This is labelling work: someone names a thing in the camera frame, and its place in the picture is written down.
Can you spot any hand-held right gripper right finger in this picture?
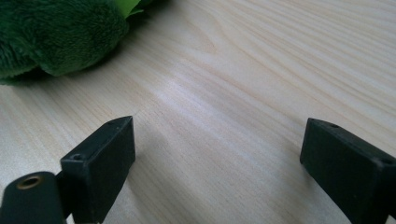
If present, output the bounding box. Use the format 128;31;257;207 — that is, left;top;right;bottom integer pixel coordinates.
299;117;396;224

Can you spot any green fuzzy sock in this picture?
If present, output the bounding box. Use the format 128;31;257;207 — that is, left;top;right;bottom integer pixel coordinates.
0;0;172;86

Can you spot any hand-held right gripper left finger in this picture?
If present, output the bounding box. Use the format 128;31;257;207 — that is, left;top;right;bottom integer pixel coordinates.
55;115;136;224

